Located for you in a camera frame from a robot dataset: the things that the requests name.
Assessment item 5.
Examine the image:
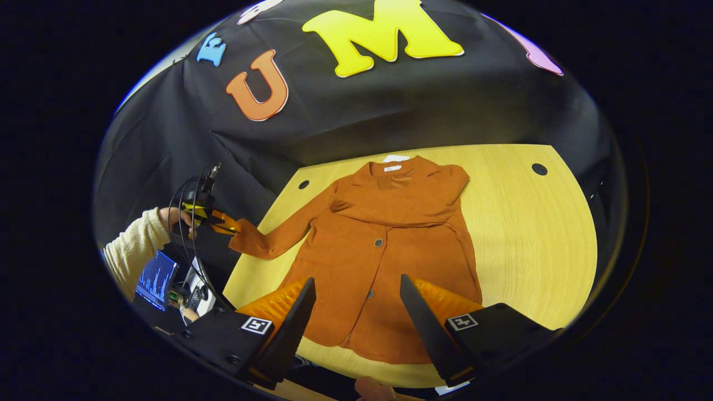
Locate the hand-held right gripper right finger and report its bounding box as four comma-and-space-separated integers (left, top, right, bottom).
399, 273, 560, 389

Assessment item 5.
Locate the orange button jacket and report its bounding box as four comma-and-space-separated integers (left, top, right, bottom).
228, 155, 484, 365

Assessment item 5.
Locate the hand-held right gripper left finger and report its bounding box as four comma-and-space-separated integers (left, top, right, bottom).
175, 277, 317, 390

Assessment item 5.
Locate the open laptop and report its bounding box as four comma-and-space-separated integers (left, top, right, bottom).
135, 251, 180, 312

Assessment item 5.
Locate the black backdrop cloth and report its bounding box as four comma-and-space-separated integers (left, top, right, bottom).
95, 0, 627, 312

